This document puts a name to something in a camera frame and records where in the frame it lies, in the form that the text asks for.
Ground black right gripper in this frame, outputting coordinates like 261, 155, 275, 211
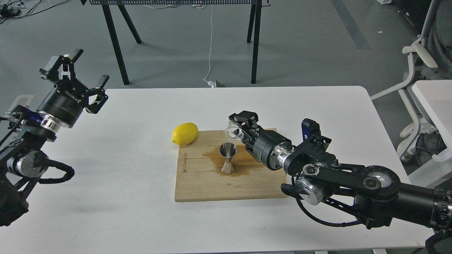
228, 110, 293, 170

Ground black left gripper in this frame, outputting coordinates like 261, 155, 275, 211
37, 49, 109, 128

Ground small clear glass cup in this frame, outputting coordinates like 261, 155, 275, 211
224, 120, 244, 142

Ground steel double jigger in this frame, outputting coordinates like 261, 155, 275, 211
219, 143, 237, 175

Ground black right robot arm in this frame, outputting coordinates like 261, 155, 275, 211
225, 111, 451, 254

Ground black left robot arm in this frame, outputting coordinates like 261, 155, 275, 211
0, 49, 109, 226

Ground bamboo cutting board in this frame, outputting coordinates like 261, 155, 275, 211
174, 130, 287, 201

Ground yellow lemon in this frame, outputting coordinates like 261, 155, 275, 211
171, 122, 198, 146

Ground black metal trestle table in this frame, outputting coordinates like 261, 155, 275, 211
80, 0, 272, 86

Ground white side table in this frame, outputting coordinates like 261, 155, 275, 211
412, 79, 452, 147

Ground person in grey clothes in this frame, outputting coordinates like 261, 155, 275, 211
415, 0, 452, 165

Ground white cable with plug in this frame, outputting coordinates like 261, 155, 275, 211
203, 4, 225, 88

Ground black cables on floor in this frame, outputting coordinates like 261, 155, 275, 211
0, 0, 71, 25

